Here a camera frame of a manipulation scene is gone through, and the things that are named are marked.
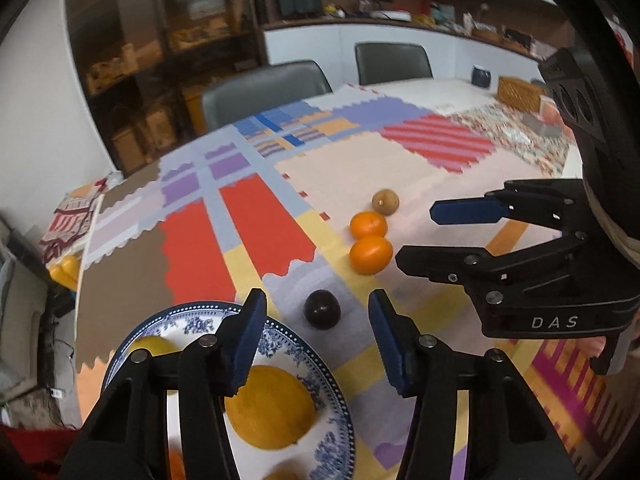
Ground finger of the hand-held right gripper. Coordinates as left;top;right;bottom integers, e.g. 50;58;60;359
395;233;594;307
430;178;589;235

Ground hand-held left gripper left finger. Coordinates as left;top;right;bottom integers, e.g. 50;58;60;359
60;287;268;480

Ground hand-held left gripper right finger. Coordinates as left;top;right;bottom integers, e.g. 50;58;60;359
367;288;576;480

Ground small mandarin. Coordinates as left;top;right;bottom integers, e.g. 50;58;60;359
349;211;389;239
349;235;394;276

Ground dark purple plum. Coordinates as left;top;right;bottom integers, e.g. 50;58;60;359
303;289;342;331

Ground yellow-green pear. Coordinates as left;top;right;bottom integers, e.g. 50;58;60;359
122;336;177;361

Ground blue patterned white plate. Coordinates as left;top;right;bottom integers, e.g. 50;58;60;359
100;301;357;480

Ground person's right hand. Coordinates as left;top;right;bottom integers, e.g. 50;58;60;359
580;336;608;361

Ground tile patterned table mat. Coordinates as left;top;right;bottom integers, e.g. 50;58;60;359
447;105;576;178

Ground white printed table cover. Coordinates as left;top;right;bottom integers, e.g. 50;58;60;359
350;77;586;181

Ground colourful patchwork tablecloth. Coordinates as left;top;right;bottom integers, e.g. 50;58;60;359
75;85;640;480

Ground wicker basket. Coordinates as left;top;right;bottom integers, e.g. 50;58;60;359
497;76;548;106

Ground grey dining chair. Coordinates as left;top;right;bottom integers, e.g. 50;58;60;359
201;60;333;133
354;42;433;86

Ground yellow object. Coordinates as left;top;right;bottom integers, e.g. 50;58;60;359
48;254;81;291

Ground red striped folded cloth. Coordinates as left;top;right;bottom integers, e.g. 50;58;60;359
40;180;108;266

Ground dark glass display cabinet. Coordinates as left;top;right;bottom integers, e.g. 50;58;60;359
62;0;268;176

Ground black picture frame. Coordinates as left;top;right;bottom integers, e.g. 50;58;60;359
502;27;536;48

